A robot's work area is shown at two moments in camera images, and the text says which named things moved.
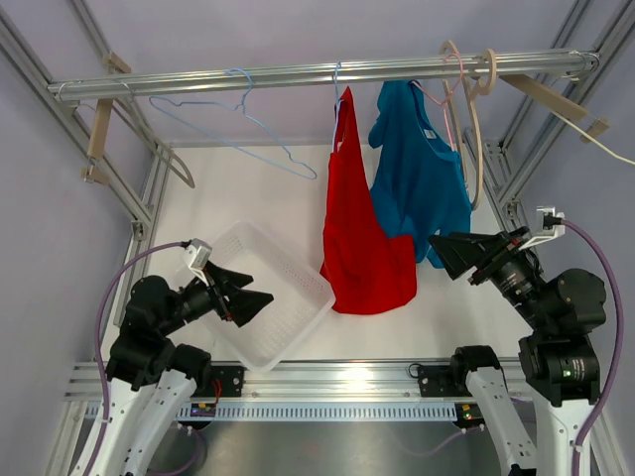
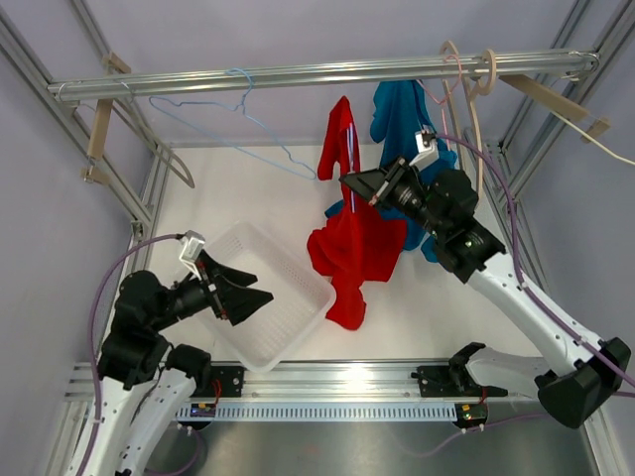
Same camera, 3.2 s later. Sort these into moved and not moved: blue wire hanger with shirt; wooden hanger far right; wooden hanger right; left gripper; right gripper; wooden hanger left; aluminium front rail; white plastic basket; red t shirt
Moved: right gripper; blue wire hanger with shirt; red t shirt
Not moved: white plastic basket; wooden hanger right; wooden hanger far right; wooden hanger left; aluminium front rail; left gripper
